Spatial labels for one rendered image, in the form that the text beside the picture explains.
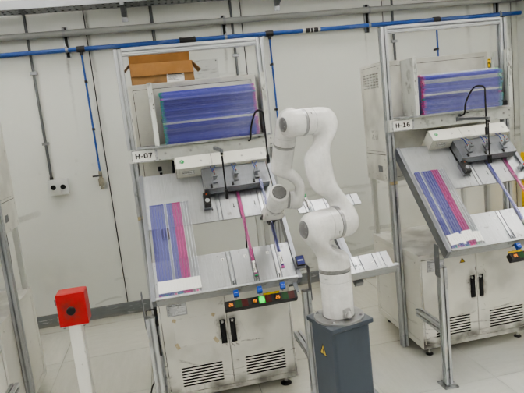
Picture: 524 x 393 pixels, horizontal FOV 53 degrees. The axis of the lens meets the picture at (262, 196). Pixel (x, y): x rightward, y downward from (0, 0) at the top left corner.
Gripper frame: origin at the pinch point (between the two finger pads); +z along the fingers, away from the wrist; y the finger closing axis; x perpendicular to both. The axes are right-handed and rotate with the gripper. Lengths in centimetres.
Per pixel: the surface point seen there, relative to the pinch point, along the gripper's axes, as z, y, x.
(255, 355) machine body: 60, 12, 52
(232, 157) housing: 10.9, 10.7, -42.3
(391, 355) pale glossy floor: 83, -70, 64
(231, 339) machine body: 53, 24, 43
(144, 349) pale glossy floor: 144, 77, 24
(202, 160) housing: 11, 27, -43
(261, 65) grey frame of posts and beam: -6, -12, -87
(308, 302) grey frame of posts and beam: 15.8, -12.4, 38.5
